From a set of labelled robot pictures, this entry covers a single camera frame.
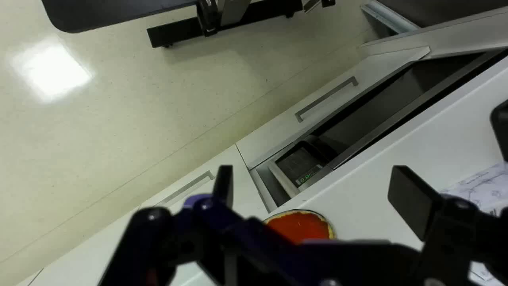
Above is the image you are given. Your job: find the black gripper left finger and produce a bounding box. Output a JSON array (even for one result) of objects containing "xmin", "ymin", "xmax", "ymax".
[{"xmin": 97, "ymin": 164, "xmax": 299, "ymax": 286}]

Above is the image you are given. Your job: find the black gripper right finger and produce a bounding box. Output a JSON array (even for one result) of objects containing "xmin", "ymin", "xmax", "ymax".
[{"xmin": 388, "ymin": 164, "xmax": 508, "ymax": 286}]

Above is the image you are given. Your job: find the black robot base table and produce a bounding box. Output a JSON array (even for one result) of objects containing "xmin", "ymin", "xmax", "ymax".
[{"xmin": 42, "ymin": 0, "xmax": 199, "ymax": 35}]

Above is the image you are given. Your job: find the printed paper sheet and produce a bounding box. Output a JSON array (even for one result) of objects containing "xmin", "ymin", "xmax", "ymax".
[{"xmin": 447, "ymin": 160, "xmax": 508, "ymax": 216}]

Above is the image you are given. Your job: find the red ping pong paddle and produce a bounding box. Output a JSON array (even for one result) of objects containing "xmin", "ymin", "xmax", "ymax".
[{"xmin": 264, "ymin": 208, "xmax": 339, "ymax": 245}]

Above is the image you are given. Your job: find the built-in dark oven cavity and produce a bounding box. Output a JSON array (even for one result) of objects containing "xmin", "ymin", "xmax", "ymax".
[{"xmin": 251, "ymin": 46, "xmax": 508, "ymax": 213}]

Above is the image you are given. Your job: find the white pull-out appliance front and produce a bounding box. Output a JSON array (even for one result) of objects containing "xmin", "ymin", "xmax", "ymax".
[{"xmin": 236, "ymin": 46, "xmax": 432, "ymax": 172}]

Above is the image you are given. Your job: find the tall white side panel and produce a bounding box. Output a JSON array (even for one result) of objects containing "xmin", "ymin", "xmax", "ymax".
[{"xmin": 363, "ymin": 0, "xmax": 508, "ymax": 57}]

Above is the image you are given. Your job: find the silver bar drawer handle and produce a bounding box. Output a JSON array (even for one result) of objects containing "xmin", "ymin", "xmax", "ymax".
[{"xmin": 158, "ymin": 170, "xmax": 216, "ymax": 208}]

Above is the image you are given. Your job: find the silver bar appliance handle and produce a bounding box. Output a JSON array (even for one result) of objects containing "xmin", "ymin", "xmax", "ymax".
[{"xmin": 294, "ymin": 76, "xmax": 361, "ymax": 124}]

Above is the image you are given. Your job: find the black mounting rail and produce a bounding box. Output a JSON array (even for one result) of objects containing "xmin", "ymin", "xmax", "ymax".
[{"xmin": 147, "ymin": 0, "xmax": 339, "ymax": 49}]

